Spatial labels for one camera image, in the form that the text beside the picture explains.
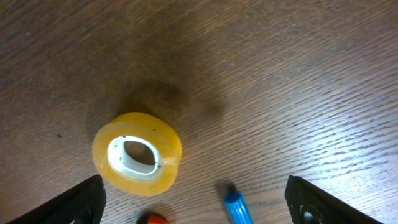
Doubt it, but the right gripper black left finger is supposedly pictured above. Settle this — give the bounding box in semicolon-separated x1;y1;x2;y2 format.
7;174;106;224

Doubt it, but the blue white marker pen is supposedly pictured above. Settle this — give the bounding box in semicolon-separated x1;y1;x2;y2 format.
223;184;254;224

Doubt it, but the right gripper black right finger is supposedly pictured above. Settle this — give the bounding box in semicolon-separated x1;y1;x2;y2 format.
284;175;381;224

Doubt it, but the small yellow tape roll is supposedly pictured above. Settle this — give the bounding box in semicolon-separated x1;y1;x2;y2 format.
92;112;182;197

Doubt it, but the orange utility knife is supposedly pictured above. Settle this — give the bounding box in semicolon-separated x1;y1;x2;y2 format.
146;214;169;224

